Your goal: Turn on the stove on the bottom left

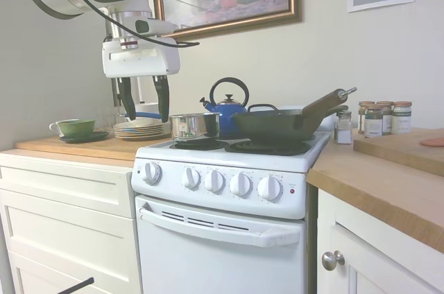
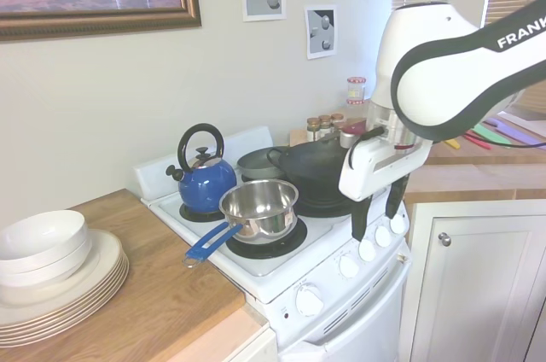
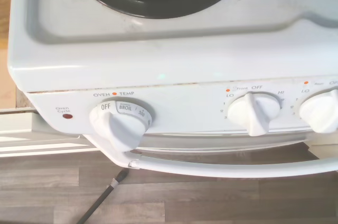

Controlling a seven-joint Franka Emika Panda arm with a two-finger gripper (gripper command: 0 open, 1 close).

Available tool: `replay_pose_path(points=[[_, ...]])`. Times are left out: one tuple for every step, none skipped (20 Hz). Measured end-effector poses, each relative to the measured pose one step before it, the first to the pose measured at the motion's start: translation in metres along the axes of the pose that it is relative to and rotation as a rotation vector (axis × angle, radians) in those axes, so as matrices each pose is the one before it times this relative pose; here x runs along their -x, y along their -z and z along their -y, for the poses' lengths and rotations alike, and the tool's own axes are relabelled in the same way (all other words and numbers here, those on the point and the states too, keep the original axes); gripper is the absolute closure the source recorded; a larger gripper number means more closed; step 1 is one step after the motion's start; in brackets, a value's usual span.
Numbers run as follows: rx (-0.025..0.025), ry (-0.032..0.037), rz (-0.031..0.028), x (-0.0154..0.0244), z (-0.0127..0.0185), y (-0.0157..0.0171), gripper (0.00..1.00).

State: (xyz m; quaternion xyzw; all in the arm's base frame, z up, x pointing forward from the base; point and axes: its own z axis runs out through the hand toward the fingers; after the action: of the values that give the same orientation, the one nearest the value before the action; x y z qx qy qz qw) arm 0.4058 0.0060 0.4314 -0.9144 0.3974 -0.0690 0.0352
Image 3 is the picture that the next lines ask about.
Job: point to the white burner knob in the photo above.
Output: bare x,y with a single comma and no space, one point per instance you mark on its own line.
254,115
319,115

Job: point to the white electric stove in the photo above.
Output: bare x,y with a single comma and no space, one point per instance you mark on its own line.
158,63

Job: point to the white oven temperature knob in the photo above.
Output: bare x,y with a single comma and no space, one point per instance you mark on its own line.
118,131

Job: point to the white oven door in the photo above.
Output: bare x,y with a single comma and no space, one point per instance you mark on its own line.
211,142

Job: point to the red oven cycle light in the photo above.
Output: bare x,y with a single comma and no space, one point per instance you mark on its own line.
67,116

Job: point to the black tripod leg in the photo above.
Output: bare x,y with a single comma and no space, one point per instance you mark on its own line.
105,192

